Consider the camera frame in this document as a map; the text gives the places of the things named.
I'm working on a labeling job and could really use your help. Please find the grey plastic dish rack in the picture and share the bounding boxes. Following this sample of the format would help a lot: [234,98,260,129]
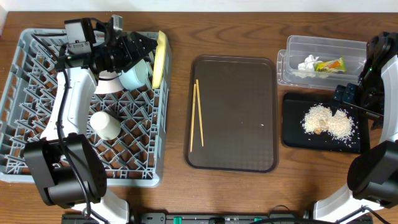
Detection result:
[1,29,172,187]

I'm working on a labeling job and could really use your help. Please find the clear plastic bin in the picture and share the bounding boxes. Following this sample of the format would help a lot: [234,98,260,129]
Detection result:
[277,35,366,90]

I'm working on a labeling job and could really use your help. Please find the yellow round plate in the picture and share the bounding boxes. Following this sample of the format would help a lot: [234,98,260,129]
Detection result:
[152,31,167,89]

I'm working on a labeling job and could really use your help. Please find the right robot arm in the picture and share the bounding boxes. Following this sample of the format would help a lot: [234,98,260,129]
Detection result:
[308,32,397,223]

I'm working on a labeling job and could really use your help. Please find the light blue bowl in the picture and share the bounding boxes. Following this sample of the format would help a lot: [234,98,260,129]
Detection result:
[119,59,148,90]

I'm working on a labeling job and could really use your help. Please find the pink bowl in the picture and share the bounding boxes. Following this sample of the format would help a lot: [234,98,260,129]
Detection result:
[94,71,124,95]

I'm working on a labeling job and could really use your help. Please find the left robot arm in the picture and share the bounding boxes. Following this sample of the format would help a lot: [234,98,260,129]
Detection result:
[24,15,165,223]

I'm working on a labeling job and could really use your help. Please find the white tissue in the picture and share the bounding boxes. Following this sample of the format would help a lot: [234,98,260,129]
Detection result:
[298,55,322,71]

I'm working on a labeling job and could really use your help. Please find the green orange snack wrapper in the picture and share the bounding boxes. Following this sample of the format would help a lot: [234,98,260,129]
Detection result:
[314,57,346,73]

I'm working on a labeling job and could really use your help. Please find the white cup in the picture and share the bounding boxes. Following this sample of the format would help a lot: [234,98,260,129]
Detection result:
[90,111,121,140]

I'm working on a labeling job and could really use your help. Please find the wooden chopstick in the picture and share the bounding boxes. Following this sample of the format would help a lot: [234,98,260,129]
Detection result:
[195,79,204,147]
[190,83,197,152]

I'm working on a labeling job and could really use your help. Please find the black rectangular tray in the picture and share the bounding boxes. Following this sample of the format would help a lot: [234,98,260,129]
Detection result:
[282,92,370,154]

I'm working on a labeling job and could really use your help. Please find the dark brown serving tray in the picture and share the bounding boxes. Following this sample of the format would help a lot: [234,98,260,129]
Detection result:
[184,55,279,174]

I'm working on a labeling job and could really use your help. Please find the rice food scraps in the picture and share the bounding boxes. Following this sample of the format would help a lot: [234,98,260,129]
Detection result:
[300,104,357,143]

